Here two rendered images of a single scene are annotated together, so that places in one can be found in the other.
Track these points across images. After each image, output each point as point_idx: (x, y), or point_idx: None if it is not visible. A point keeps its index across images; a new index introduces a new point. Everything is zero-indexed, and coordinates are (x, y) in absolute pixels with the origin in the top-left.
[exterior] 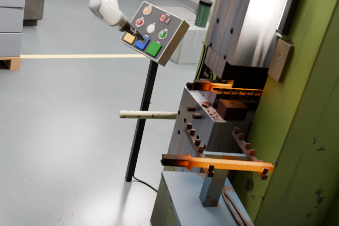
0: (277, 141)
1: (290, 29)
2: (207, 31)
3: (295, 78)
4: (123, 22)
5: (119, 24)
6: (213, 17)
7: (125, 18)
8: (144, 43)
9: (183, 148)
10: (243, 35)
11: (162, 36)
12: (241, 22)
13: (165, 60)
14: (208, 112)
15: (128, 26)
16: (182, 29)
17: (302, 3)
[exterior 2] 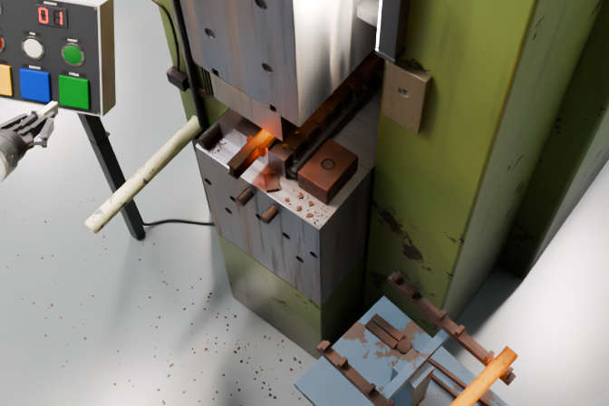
0: (452, 213)
1: (409, 43)
2: None
3: (459, 132)
4: (14, 159)
5: (10, 171)
6: (188, 21)
7: (12, 146)
8: (56, 113)
9: (256, 236)
10: (303, 77)
11: (74, 60)
12: (289, 62)
13: (111, 96)
14: (291, 206)
15: (24, 146)
16: (106, 21)
17: (425, 1)
